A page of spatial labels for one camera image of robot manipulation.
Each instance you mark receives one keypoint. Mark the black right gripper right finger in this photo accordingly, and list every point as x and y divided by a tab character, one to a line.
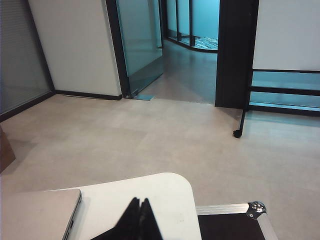
150	225

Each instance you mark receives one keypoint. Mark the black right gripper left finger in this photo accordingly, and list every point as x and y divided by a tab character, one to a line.
125	230

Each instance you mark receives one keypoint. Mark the black aluminium-edged case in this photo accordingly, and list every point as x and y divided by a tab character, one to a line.
225	227

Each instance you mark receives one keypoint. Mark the silver Dell laptop with sticker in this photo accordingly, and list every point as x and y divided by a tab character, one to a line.
37	215

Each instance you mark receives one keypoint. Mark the large brown cardboard box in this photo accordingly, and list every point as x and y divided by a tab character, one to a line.
6	155

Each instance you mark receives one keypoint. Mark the glass door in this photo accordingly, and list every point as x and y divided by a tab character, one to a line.
140	37

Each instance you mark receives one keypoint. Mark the window blinds partition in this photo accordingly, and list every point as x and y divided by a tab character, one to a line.
20	50

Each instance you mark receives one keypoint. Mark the white mobile whiteboard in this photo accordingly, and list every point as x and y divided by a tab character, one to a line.
287	37

